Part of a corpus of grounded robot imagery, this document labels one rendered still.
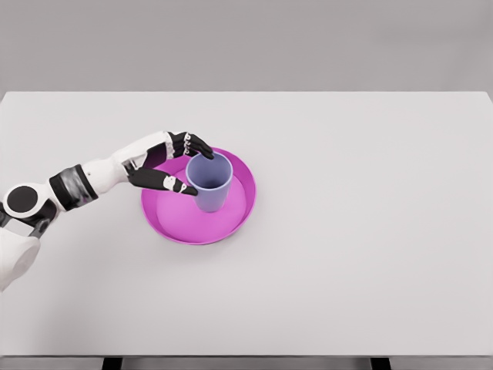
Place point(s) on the lavender plastic cup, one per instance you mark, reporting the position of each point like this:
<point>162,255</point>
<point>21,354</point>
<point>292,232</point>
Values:
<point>210,185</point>

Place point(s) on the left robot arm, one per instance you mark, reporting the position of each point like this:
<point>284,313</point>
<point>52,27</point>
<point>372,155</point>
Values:
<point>73,185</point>

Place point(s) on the magenta round plate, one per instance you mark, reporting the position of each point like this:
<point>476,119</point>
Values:
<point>185,219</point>

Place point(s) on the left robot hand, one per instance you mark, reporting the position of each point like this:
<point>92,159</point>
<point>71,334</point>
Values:
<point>154,146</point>

